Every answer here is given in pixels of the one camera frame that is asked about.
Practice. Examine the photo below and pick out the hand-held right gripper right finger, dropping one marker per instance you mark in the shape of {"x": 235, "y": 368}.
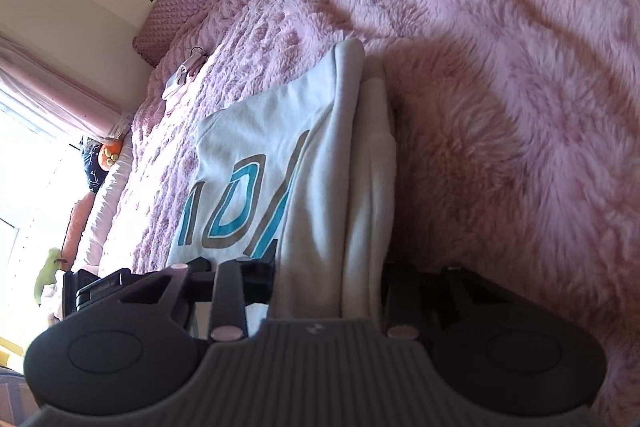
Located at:
{"x": 395, "y": 287}

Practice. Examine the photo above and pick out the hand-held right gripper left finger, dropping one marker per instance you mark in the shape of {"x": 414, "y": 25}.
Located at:
{"x": 260, "y": 279}

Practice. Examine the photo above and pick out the white printed sweatshirt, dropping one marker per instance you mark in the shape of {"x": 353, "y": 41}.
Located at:
{"x": 240, "y": 142}

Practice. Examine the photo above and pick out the green plush toy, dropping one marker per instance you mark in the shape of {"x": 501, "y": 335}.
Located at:
{"x": 49, "y": 269}

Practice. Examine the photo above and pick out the pink pillow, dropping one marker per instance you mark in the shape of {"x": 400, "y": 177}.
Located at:
{"x": 80, "y": 219}

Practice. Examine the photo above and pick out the white quilt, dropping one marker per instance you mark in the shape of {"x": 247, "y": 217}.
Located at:
{"x": 112, "y": 194}

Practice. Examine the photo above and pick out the dark blue patterned cloth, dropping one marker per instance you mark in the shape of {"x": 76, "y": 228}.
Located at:
{"x": 92, "y": 169}

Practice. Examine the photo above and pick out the orange plush toy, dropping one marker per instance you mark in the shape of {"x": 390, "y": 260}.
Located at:
{"x": 110, "y": 154}

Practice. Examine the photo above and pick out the pink curtain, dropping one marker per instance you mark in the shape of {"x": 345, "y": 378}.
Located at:
{"x": 55, "y": 94}

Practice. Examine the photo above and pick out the small white baby garment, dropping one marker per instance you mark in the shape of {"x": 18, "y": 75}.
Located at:
{"x": 181, "y": 77}

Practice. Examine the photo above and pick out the pink fluffy blanket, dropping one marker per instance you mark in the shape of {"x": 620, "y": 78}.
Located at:
{"x": 500, "y": 82}

